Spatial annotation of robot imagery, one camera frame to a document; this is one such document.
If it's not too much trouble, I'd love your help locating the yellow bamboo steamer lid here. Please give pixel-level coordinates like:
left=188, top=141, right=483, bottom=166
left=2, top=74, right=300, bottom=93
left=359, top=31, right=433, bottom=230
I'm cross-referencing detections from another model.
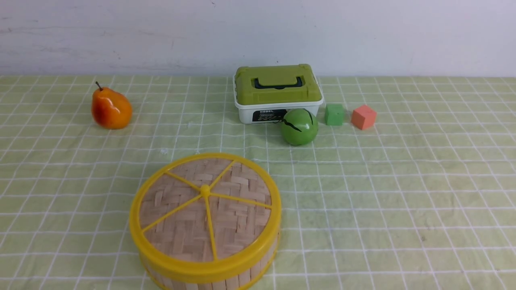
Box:
left=129, top=153, right=281, bottom=290

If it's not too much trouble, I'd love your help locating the yellow bamboo steamer basket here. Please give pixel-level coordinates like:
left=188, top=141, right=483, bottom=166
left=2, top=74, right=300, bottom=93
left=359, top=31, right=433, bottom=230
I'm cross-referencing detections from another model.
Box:
left=139, top=237, right=280, bottom=290

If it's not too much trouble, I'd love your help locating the green round toy fruit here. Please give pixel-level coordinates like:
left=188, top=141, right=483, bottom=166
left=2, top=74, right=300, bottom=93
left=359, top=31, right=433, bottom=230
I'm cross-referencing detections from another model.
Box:
left=280, top=108, right=319, bottom=146

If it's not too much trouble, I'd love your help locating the green lidded storage box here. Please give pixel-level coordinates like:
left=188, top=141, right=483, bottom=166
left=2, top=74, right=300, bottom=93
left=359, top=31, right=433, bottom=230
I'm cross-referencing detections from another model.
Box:
left=233, top=64, right=325, bottom=124

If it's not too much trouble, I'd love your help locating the green foam cube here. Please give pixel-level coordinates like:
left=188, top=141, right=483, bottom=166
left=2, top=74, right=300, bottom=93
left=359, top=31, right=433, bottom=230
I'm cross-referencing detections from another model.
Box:
left=325, top=103, right=344, bottom=126

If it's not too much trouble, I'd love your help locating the orange foam cube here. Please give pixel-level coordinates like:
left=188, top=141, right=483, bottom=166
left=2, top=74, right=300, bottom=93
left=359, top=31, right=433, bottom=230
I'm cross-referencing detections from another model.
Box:
left=351, top=104, right=377, bottom=130

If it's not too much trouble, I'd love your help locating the orange toy pear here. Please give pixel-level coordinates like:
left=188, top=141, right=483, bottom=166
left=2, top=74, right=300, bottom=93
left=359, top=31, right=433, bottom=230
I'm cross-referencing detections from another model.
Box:
left=91, top=81, right=133, bottom=130

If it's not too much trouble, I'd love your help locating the green checkered tablecloth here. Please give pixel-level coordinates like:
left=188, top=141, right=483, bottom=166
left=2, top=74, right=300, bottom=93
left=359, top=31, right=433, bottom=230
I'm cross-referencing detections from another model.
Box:
left=0, top=75, right=516, bottom=290

